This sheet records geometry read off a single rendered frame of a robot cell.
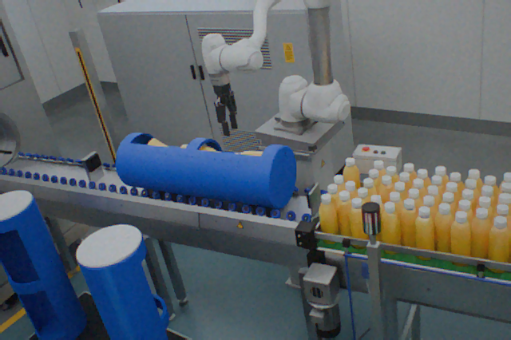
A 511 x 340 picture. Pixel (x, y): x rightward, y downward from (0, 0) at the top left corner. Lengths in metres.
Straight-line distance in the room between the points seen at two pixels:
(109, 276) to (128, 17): 2.93
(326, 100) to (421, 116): 2.54
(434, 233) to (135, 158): 1.43
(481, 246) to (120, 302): 1.44
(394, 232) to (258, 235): 0.66
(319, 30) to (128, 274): 1.36
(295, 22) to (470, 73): 1.71
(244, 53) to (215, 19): 2.04
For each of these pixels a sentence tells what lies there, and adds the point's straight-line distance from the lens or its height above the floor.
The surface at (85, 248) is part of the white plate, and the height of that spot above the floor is 1.04.
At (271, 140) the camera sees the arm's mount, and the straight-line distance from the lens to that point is 2.83.
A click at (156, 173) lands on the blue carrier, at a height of 1.12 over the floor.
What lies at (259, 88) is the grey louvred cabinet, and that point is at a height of 0.85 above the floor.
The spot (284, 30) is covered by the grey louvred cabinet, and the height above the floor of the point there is 1.30.
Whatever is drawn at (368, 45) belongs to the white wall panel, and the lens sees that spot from 5.00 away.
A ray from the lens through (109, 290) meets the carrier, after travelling 2.33.
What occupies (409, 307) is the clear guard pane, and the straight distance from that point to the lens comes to 2.21.
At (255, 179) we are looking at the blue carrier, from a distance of 2.29.
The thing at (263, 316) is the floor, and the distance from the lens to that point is 3.29.
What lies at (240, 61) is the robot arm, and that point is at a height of 1.66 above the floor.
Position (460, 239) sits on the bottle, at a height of 1.03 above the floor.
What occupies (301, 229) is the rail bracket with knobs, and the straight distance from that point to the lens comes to 2.19.
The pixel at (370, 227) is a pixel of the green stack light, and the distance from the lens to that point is 1.85.
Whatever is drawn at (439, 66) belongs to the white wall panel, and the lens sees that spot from 4.83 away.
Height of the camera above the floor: 2.30
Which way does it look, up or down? 29 degrees down
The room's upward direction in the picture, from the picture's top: 11 degrees counter-clockwise
